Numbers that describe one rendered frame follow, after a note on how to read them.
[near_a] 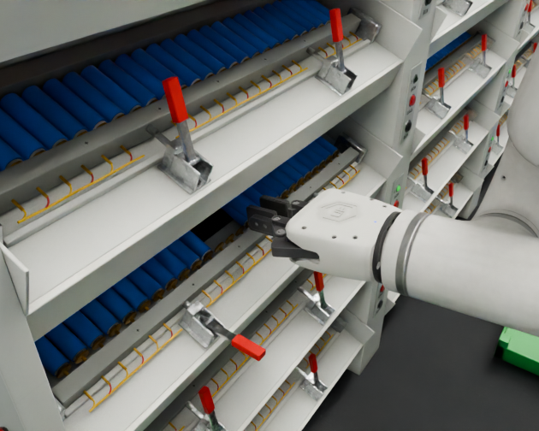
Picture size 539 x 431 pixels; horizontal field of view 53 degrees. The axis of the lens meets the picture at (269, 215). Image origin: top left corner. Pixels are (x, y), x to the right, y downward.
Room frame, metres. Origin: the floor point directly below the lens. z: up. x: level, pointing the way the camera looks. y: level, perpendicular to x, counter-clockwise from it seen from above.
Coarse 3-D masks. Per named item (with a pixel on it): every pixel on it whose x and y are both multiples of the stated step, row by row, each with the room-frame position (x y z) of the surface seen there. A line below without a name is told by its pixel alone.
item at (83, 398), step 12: (348, 168) 0.73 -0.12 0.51; (336, 180) 0.70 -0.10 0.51; (264, 240) 0.55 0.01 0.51; (252, 252) 0.52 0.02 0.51; (228, 276) 0.48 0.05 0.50; (192, 300) 0.44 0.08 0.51; (180, 312) 0.42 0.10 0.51; (168, 324) 0.40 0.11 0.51; (156, 336) 0.39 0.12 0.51; (144, 348) 0.37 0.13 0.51; (132, 360) 0.36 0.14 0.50; (96, 384) 0.33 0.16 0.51; (84, 396) 0.31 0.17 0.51; (72, 408) 0.30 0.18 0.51
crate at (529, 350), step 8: (504, 328) 0.82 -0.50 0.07; (504, 336) 0.78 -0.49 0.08; (512, 336) 0.83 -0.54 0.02; (520, 336) 0.83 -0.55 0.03; (528, 336) 0.83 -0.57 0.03; (536, 336) 0.83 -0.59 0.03; (504, 344) 0.77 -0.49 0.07; (512, 344) 0.82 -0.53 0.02; (520, 344) 0.82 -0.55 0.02; (528, 344) 0.81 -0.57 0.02; (536, 344) 0.81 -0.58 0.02; (496, 352) 0.79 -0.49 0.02; (504, 352) 0.78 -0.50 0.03; (512, 352) 0.77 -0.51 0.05; (520, 352) 0.80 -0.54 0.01; (528, 352) 0.79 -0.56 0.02; (536, 352) 0.79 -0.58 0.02; (504, 360) 0.79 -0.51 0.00; (512, 360) 0.77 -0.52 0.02; (520, 360) 0.76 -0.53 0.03; (528, 360) 0.75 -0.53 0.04; (536, 360) 0.74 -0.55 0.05; (528, 368) 0.75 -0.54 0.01; (536, 368) 0.74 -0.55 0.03
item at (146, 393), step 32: (352, 128) 0.78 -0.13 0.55; (384, 160) 0.75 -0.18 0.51; (288, 192) 0.65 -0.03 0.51; (352, 192) 0.69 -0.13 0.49; (256, 256) 0.53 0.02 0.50; (224, 288) 0.47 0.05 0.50; (256, 288) 0.48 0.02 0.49; (224, 320) 0.43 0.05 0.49; (160, 352) 0.37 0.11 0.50; (192, 352) 0.38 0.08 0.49; (128, 384) 0.34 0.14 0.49; (160, 384) 0.34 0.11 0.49; (96, 416) 0.30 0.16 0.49; (128, 416) 0.31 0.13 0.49
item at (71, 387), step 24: (336, 168) 0.70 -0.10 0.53; (312, 192) 0.64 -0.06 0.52; (240, 240) 0.52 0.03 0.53; (216, 264) 0.48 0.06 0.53; (240, 264) 0.50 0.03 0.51; (192, 288) 0.44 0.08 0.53; (168, 312) 0.40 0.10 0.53; (120, 336) 0.36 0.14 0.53; (144, 336) 0.37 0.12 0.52; (96, 360) 0.34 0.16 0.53; (120, 360) 0.35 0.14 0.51; (72, 384) 0.31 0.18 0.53; (120, 384) 0.33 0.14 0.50
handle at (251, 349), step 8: (208, 320) 0.40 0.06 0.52; (208, 328) 0.40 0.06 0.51; (216, 328) 0.40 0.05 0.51; (224, 328) 0.40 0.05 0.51; (224, 336) 0.39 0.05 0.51; (232, 336) 0.39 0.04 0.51; (240, 336) 0.38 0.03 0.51; (232, 344) 0.38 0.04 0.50; (240, 344) 0.37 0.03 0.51; (248, 344) 0.37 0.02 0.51; (256, 344) 0.37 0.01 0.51; (248, 352) 0.37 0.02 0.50; (256, 352) 0.36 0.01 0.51; (264, 352) 0.37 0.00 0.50
